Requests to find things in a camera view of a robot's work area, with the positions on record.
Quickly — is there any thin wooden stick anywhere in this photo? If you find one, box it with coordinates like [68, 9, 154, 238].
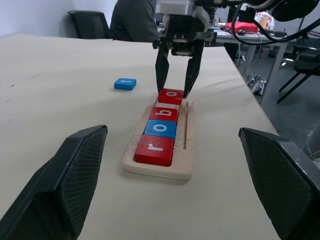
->
[183, 101, 190, 151]

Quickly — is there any person in dark jacket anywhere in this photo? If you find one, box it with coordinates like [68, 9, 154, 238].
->
[109, 0, 160, 43]

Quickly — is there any red white snack bag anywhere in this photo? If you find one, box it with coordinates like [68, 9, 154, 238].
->
[254, 10, 276, 30]

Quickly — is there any red cloth bag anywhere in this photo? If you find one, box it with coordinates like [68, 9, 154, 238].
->
[225, 21, 259, 34]

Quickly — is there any black folding chair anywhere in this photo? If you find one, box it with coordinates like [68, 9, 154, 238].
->
[276, 37, 320, 105]

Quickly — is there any red letter tile r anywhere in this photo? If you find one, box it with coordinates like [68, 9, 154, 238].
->
[134, 135, 175, 167]

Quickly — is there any blue letter tile o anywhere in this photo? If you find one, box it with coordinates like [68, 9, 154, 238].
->
[144, 119, 178, 139]

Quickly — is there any red letter tile o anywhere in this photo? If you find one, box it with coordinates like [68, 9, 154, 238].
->
[157, 88, 192, 106]

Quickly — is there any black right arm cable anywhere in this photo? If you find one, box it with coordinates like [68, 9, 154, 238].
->
[230, 0, 320, 47]

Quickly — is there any black office chair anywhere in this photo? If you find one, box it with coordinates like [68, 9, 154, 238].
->
[67, 9, 111, 40]

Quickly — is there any red letter tile b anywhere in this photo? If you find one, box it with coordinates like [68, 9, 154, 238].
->
[149, 106, 179, 123]

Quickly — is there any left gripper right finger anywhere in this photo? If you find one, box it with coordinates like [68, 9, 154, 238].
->
[238, 127, 320, 240]

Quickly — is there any wooden letter tray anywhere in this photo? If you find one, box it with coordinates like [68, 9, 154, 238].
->
[122, 96, 197, 181]

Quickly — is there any grey office desk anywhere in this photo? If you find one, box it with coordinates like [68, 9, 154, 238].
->
[214, 23, 305, 107]

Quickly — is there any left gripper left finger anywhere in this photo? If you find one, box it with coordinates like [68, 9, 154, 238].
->
[0, 124, 109, 240]

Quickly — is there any blue letter tile t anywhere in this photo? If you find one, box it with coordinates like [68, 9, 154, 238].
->
[114, 78, 138, 91]

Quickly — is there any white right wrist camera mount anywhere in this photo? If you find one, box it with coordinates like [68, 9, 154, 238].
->
[155, 0, 210, 33]

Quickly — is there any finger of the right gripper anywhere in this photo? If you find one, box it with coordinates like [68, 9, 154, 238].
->
[154, 45, 171, 94]
[183, 45, 206, 99]

